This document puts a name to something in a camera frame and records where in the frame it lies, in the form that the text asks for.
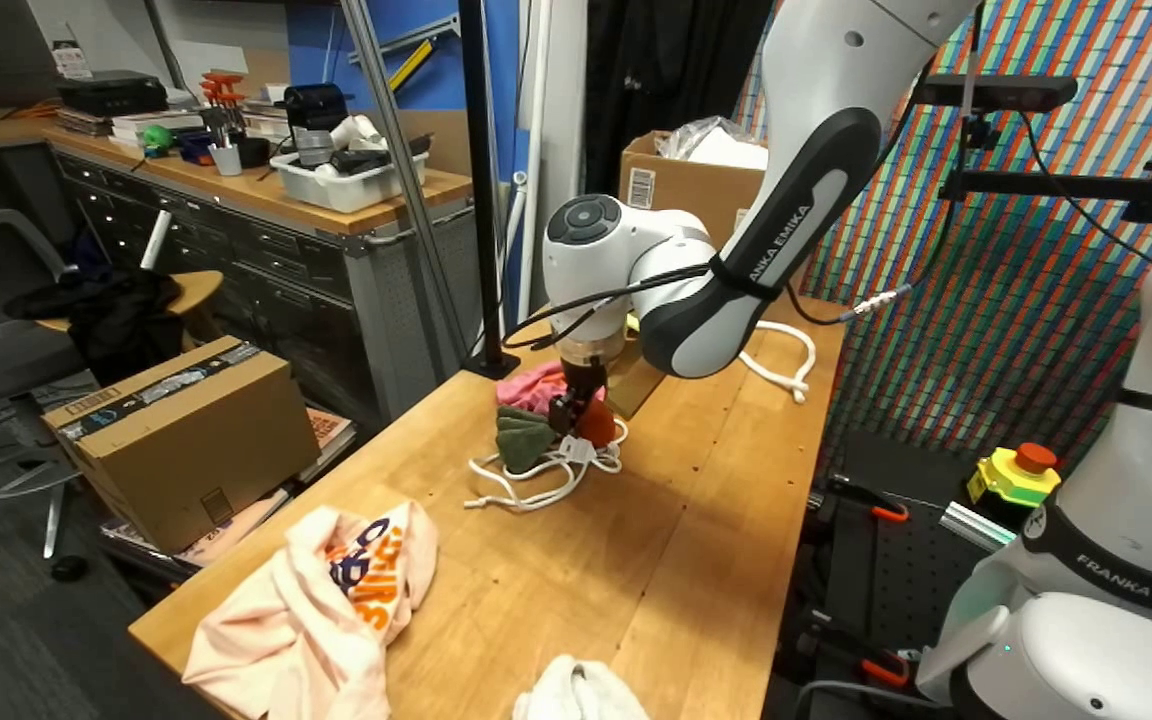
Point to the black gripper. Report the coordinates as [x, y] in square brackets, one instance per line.
[580, 372]

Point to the light grey cloth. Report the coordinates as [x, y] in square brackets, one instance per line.
[576, 694]

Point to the peach shirt with orange print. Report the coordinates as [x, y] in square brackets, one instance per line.
[283, 624]

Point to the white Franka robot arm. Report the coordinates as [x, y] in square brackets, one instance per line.
[817, 83]

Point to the orange-red cloth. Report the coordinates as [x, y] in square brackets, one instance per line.
[600, 426]

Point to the pink cloth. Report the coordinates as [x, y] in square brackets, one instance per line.
[529, 384]

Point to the dark green cloth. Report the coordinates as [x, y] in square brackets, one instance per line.
[520, 439]

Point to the black upright pole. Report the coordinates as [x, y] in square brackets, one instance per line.
[482, 200]

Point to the cardboard box with white label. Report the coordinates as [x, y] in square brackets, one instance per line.
[681, 194]

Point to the white plastic bag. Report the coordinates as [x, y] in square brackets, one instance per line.
[722, 140]

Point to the silver slanted pole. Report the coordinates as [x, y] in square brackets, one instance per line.
[398, 144]

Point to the white plastic bin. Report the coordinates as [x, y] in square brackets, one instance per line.
[338, 185]

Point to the wooden top workbench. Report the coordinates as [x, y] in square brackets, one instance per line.
[270, 265]

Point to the yellow level tool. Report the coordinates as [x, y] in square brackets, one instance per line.
[409, 66]

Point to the cardboard box with black strip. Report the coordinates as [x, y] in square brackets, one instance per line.
[189, 455]

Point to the round wooden stool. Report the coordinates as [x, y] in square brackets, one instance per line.
[202, 284]

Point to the black container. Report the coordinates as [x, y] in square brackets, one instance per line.
[318, 107]

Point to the yellow red emergency stop button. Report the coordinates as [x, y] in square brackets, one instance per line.
[1011, 478]

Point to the black bag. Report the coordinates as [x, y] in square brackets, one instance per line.
[123, 323]

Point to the orange toy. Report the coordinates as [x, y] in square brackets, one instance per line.
[221, 84]

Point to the green object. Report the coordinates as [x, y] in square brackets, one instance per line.
[158, 138]

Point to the black flat device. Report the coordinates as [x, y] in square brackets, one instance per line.
[108, 94]

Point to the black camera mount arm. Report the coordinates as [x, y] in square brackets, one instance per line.
[1040, 185]

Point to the black bar camera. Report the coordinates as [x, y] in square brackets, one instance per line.
[1031, 94]

